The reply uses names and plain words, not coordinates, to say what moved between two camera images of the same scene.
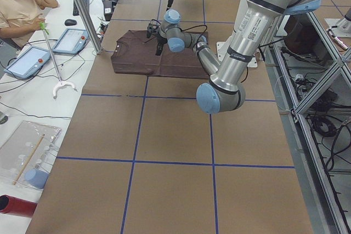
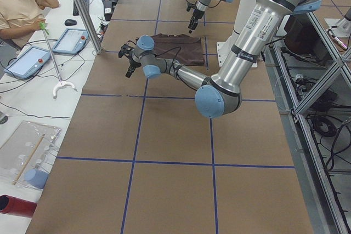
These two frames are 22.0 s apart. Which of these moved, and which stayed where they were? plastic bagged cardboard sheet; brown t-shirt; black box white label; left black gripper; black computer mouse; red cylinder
Moved: left black gripper; brown t-shirt
Stayed: black computer mouse; plastic bagged cardboard sheet; red cylinder; black box white label
